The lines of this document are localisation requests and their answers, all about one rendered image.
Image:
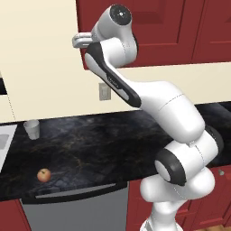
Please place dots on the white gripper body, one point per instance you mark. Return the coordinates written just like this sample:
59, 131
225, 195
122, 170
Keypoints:
80, 40

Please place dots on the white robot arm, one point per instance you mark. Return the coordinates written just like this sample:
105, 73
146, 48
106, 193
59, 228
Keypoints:
176, 114

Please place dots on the red base cabinet door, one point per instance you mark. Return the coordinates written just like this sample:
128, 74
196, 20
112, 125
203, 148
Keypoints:
12, 216
135, 210
213, 207

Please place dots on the grey cabinet knob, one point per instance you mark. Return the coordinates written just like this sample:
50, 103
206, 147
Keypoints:
221, 172

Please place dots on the white cup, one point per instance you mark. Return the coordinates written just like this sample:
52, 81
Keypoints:
32, 130

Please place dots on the red apple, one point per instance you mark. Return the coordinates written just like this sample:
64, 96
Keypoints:
44, 175

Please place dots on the grey dishwasher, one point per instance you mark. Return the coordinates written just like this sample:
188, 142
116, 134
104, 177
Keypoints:
78, 213

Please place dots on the grey wall outlet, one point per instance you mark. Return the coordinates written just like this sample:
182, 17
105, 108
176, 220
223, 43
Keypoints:
104, 92

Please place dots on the red wall cabinet door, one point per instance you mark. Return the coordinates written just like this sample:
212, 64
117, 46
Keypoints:
215, 30
162, 27

